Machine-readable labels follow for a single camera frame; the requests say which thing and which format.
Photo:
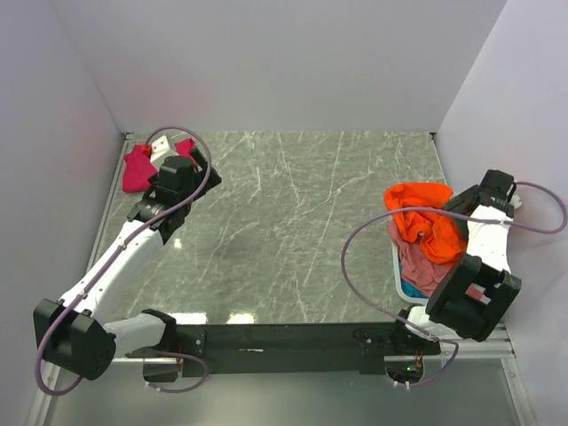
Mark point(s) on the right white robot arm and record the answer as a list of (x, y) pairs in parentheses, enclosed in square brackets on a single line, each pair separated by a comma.
[(479, 288)]

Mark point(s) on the folded magenta t shirt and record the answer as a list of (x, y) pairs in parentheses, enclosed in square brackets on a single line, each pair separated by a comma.
[(138, 169)]

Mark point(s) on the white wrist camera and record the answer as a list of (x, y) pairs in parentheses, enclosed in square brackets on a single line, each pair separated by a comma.
[(513, 203), (158, 151)]

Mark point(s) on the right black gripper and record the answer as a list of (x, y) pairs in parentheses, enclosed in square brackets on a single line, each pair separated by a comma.
[(456, 203)]

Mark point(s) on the orange t shirt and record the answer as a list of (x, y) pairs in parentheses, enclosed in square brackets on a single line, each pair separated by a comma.
[(417, 194)]

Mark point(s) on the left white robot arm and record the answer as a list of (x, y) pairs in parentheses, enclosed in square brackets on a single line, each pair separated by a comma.
[(74, 332)]

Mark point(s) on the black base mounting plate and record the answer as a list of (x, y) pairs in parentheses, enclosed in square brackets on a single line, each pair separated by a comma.
[(300, 348)]

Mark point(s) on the blue garment in basket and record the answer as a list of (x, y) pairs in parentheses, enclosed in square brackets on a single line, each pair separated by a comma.
[(409, 290)]

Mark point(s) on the aluminium frame rail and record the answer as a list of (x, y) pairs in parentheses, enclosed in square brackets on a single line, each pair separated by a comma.
[(265, 247)]

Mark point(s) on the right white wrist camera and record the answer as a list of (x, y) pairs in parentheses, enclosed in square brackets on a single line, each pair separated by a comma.
[(513, 203)]

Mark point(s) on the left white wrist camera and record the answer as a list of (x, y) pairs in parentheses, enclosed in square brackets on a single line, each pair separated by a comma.
[(158, 151)]

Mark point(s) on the white plastic laundry basket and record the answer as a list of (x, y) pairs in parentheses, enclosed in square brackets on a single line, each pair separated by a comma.
[(398, 281)]

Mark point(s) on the dusty pink t shirt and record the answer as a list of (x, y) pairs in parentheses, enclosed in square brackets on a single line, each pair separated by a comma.
[(417, 268)]

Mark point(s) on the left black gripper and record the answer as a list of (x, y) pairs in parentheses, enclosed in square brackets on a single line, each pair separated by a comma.
[(201, 163)]

